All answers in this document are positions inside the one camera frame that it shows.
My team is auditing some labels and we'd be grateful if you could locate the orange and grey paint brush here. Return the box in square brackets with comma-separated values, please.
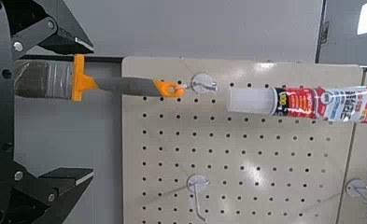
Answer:
[14, 53, 187, 103]

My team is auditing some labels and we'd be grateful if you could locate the red white sealant tube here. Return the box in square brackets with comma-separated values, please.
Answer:
[226, 82, 367, 127]

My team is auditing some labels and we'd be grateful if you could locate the grey side divider panel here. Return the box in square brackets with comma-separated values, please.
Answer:
[25, 0, 325, 63]

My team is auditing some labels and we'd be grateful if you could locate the grey back panel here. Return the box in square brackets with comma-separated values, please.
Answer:
[13, 61, 123, 224]

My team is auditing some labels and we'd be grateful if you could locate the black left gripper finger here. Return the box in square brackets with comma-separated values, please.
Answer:
[0, 0, 95, 62]
[12, 167, 95, 224]

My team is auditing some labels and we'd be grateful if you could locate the black frame bar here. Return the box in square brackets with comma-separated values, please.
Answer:
[18, 54, 125, 63]

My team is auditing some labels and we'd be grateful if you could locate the white pegboard hook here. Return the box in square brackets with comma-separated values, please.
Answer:
[345, 178, 367, 215]
[184, 72, 219, 95]
[186, 174, 211, 224]

